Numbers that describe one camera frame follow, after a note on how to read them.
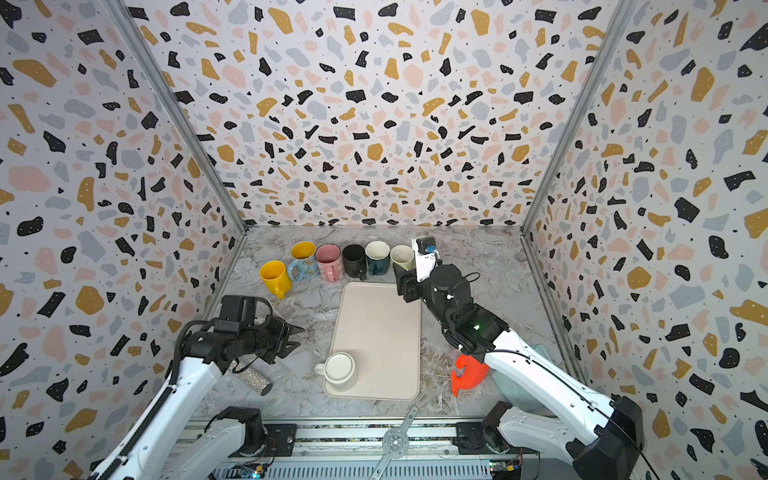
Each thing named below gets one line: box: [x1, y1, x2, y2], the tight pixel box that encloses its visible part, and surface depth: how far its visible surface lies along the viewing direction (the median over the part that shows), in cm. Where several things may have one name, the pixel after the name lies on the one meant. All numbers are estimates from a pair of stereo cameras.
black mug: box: [342, 244, 367, 280], surface depth 105 cm
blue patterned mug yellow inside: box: [287, 241, 320, 281], surface depth 102 cm
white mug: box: [314, 352, 356, 389], surface depth 80 cm
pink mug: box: [315, 242, 343, 283], surface depth 102 cm
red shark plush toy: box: [451, 354, 489, 398], surface depth 83 cm
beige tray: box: [323, 282, 422, 401], surface depth 89 cm
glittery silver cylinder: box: [229, 359, 273, 396], surface depth 81 cm
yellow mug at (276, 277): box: [260, 260, 292, 300], surface depth 99 cm
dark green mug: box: [365, 240, 391, 276], surface depth 103 cm
